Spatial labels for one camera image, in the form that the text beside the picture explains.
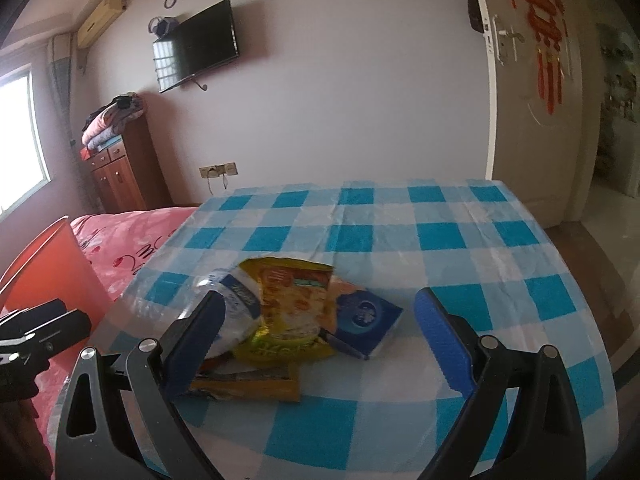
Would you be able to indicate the pink bed blanket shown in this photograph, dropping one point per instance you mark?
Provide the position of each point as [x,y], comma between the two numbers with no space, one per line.
[115,240]

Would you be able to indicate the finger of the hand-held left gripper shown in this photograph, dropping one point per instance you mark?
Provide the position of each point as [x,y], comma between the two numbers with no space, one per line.
[55,330]

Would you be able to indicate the flat yellow wrapper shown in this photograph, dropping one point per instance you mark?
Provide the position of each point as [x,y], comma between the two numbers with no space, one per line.
[260,385]

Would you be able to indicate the white air conditioner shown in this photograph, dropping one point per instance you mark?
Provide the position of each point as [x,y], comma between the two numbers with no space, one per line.
[100,17]

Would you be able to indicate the brown wooden cabinet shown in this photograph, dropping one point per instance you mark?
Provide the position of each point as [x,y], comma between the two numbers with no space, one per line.
[130,175]

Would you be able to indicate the white shelf cabinet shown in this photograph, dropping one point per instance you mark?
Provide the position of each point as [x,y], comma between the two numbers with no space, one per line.
[620,100]

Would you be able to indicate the blue wall ornament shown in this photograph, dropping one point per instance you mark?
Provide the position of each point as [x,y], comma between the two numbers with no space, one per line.
[167,25]

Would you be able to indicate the cream door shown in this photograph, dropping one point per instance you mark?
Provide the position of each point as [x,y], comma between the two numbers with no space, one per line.
[530,135]

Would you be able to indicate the blue checked tablecloth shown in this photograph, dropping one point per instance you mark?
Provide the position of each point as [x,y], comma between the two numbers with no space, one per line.
[400,240]

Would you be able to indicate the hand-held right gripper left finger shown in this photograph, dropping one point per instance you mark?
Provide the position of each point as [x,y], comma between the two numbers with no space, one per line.
[192,345]

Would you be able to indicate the red hanging door decoration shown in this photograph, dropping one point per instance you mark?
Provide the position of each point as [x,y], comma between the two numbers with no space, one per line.
[545,25]

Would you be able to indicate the orange plastic bucket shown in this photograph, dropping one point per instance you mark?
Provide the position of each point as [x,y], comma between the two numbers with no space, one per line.
[45,270]

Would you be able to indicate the black wall television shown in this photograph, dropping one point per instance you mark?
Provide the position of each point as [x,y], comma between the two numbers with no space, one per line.
[195,45]

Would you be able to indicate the stack of folded blankets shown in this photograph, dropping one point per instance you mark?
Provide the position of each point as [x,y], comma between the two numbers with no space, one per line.
[110,120]

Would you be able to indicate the grey patterned curtain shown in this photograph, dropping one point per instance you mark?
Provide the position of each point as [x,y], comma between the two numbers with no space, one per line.
[60,85]

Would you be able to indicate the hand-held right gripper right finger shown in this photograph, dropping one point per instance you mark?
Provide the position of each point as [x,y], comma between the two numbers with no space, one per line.
[442,340]

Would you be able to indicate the dark hanging bag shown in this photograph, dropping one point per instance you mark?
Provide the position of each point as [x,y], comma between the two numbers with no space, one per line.
[474,5]

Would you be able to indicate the wall socket strip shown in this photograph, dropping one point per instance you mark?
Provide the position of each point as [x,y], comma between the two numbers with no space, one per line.
[220,169]

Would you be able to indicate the window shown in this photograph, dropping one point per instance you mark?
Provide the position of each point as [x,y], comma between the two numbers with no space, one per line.
[20,140]

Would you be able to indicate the small red box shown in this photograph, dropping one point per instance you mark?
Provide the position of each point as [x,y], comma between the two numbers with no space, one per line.
[86,154]

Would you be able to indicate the blue bear-print tissue pack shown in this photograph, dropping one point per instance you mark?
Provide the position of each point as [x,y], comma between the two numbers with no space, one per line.
[365,315]

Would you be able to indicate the yellow snack bag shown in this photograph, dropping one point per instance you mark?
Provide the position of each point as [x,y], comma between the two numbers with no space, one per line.
[290,310]

